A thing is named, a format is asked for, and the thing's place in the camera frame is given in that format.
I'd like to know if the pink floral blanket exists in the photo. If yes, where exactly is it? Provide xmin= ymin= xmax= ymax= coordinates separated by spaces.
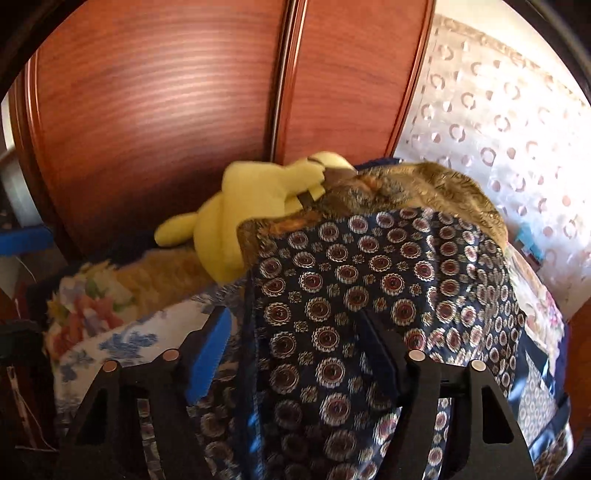
xmin=45 ymin=247 xmax=213 ymax=362

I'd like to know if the sheer circle pattern curtain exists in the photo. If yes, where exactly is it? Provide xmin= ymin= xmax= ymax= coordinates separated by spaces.
xmin=396 ymin=14 xmax=590 ymax=316

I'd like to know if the gold brown patterned pillow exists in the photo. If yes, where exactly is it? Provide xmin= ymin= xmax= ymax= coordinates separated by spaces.
xmin=238 ymin=162 xmax=508 ymax=269

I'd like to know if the wooden wardrobe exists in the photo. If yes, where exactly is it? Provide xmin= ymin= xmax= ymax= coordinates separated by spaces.
xmin=1 ymin=1 xmax=435 ymax=260

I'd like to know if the blue floral white sheet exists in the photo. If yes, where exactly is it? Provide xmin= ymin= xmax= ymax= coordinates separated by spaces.
xmin=54 ymin=279 xmax=245 ymax=414

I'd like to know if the navy patterned silk garment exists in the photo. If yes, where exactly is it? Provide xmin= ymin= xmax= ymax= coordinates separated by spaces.
xmin=138 ymin=208 xmax=571 ymax=479

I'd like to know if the yellow plush toy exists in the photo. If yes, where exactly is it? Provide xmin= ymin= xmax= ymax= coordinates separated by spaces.
xmin=154 ymin=152 xmax=356 ymax=284

